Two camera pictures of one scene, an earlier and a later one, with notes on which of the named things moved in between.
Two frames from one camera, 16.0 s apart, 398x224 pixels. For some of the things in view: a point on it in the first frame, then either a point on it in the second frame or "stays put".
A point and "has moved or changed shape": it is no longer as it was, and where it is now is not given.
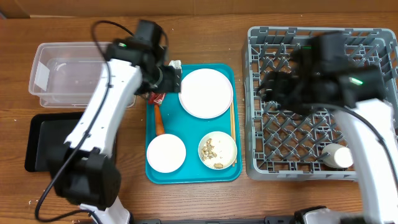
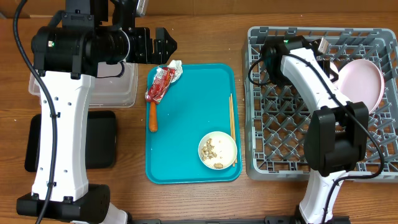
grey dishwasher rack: x=283 y=145 stays put
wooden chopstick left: x=231 y=122 stays put
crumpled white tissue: x=176 y=64 stays put
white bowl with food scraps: x=217 y=150 stays put
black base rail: x=278 y=220 stays put
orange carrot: x=159 y=122 to x=153 y=117
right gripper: x=280 y=90 to x=326 y=65
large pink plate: x=206 y=93 has moved or changed shape
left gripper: x=172 y=82 to x=161 y=56
